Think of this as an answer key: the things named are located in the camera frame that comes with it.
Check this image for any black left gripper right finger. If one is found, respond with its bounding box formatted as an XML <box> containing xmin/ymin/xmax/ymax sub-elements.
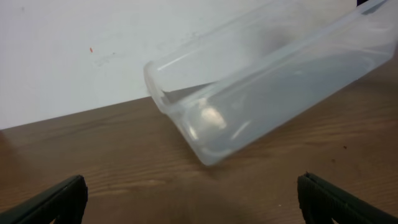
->
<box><xmin>297</xmin><ymin>172</ymin><xmax>397</xmax><ymax>224</ymax></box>

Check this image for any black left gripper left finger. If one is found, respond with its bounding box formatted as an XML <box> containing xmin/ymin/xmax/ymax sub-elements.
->
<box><xmin>1</xmin><ymin>175</ymin><xmax>88</xmax><ymax>224</ymax></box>

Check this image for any clear plastic container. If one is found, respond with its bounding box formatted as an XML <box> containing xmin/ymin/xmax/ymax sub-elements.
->
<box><xmin>144</xmin><ymin>0</ymin><xmax>397</xmax><ymax>166</ymax></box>

